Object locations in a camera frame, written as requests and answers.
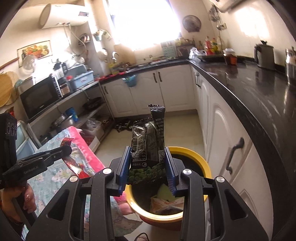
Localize dark green pea snack bag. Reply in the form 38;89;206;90
127;104;166;185

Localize red snack wrapper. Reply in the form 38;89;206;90
60;138;90;179

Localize yellow rimmed trash bin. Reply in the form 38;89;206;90
125;147;212;230

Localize white lower kitchen cabinets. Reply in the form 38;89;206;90
102;65;273;237

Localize person's left hand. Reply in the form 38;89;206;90
0;182;37;223

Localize Hello Kitty patterned tablecloth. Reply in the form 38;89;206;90
28;126;142;237

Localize plastic drawer cabinet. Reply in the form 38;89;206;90
16;120;38;160

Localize round wooden cutting board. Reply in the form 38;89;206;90
0;71;19;107

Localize black microwave oven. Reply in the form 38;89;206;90
20;75;62;120

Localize teal hanging basket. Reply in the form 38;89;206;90
122;75;137;87

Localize blue dish rack box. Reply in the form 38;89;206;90
68;71;94;91

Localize framed food picture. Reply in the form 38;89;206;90
17;40;52;67

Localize glass jar with brown contents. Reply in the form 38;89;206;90
223;48;237;66

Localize metal kettle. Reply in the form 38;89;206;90
254;40;275;70

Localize white water heater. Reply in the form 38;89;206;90
38;4;89;29

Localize round wall plate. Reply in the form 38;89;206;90
182;15;202;33

